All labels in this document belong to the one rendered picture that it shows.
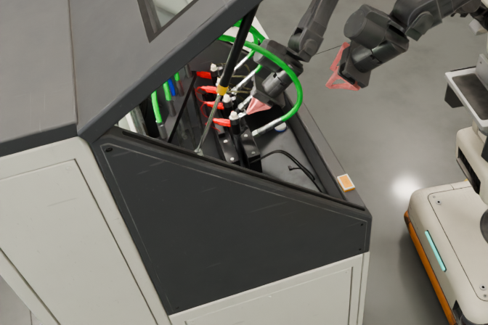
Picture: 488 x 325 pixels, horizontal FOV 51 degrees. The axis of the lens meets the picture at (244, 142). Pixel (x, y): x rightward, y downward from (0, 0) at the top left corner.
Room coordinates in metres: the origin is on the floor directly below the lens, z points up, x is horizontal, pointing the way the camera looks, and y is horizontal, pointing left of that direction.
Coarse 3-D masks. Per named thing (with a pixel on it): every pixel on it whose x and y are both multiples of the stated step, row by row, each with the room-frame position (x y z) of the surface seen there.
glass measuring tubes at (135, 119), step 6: (138, 108) 1.12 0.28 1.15; (132, 114) 1.05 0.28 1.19; (138, 114) 1.05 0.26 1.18; (132, 120) 1.04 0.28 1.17; (138, 120) 1.05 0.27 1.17; (144, 120) 1.16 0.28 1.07; (132, 126) 1.03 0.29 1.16; (138, 126) 1.04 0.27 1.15; (144, 126) 1.09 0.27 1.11; (138, 132) 1.05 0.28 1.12; (144, 132) 1.05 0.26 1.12
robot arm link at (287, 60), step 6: (288, 54) 1.09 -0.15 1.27; (288, 60) 1.06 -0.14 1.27; (294, 60) 1.07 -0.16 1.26; (288, 66) 1.05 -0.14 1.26; (294, 66) 1.05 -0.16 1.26; (300, 66) 1.06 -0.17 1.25; (276, 72) 1.07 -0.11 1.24; (282, 72) 1.05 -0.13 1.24; (294, 72) 1.04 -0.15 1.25; (300, 72) 1.05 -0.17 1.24; (282, 78) 1.05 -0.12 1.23; (288, 78) 1.04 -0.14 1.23; (288, 84) 1.05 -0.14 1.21
